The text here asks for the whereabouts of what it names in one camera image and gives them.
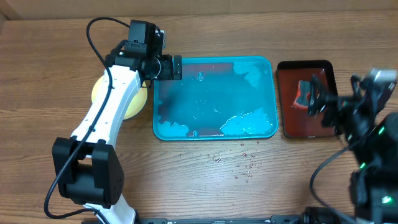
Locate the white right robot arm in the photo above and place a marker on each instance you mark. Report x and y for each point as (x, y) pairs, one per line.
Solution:
(373, 187)

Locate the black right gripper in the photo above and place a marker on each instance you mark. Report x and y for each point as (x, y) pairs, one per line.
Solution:
(325, 101)

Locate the teal plastic tray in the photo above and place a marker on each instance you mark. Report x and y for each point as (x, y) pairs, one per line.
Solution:
(218, 98)

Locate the yellow plate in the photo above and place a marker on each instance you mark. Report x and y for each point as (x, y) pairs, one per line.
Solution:
(136, 104)

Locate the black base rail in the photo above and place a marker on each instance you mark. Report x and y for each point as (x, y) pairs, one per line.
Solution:
(276, 219)

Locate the black tray with red liquid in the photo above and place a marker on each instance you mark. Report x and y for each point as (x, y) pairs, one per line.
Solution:
(297, 123)

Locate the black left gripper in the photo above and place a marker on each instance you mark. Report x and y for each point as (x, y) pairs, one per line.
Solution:
(167, 73)

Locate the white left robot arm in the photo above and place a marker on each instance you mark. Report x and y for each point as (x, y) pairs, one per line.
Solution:
(89, 175)

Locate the pink cleaning sponge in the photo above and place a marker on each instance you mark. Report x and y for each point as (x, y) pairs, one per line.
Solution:
(301, 100)

